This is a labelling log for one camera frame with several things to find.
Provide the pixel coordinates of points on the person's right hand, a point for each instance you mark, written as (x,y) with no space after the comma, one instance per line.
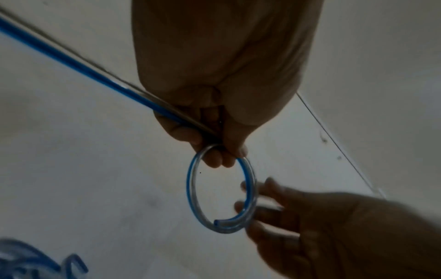
(344,234)

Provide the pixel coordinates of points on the person's left hand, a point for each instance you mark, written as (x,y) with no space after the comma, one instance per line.
(224,54)

